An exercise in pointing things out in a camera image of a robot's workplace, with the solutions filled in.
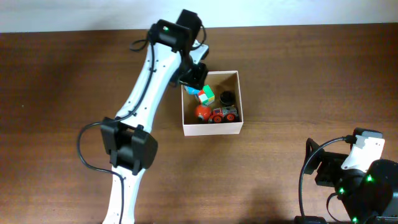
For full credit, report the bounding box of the blue eyeball ball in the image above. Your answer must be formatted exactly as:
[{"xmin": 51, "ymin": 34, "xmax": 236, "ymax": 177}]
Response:
[{"xmin": 183, "ymin": 86, "xmax": 200, "ymax": 95}]

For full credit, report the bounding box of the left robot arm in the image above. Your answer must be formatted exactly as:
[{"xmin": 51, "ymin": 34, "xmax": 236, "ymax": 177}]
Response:
[{"xmin": 101, "ymin": 9, "xmax": 209, "ymax": 223}]

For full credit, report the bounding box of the colourful puzzle cube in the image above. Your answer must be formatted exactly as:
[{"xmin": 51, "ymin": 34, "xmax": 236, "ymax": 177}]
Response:
[{"xmin": 196, "ymin": 85, "xmax": 215, "ymax": 106}]

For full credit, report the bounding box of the black round cap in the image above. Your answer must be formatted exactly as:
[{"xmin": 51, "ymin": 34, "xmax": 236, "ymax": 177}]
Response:
[{"xmin": 220, "ymin": 91, "xmax": 236, "ymax": 106}]

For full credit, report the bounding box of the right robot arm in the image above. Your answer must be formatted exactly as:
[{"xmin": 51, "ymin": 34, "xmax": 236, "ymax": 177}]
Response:
[{"xmin": 294, "ymin": 135, "xmax": 397, "ymax": 223}]

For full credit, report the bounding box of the red grey toy truck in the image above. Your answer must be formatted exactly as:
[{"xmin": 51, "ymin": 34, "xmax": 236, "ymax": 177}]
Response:
[{"xmin": 208, "ymin": 105, "xmax": 239, "ymax": 123}]

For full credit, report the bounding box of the orange eyeball ball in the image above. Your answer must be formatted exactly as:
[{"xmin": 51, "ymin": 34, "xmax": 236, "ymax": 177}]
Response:
[{"xmin": 195, "ymin": 105, "xmax": 212, "ymax": 122}]

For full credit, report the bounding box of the pink cardboard box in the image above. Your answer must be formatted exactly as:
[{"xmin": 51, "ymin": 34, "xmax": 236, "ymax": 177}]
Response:
[{"xmin": 181, "ymin": 71, "xmax": 244, "ymax": 136}]

